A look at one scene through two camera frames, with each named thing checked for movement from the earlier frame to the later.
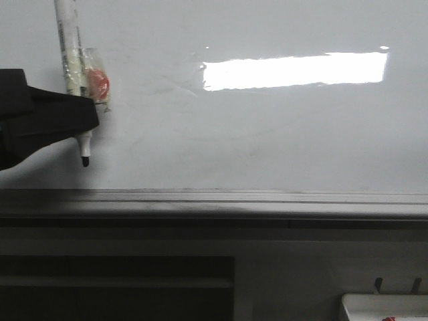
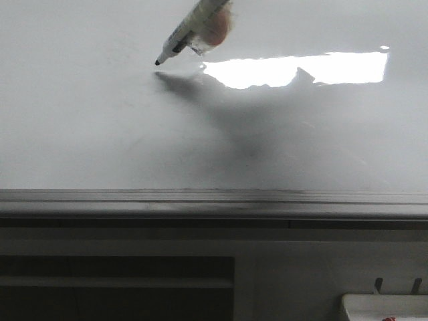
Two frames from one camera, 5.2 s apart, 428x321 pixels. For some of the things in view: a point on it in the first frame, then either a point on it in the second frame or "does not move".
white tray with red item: x=386 y=307 does not move
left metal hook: x=378 y=283 does not move
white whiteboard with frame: x=231 y=114 does not move
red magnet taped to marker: x=97 y=84 to x=215 y=29
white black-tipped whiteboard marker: x=73 y=60 to x=192 y=23
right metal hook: x=415 y=286 does not move
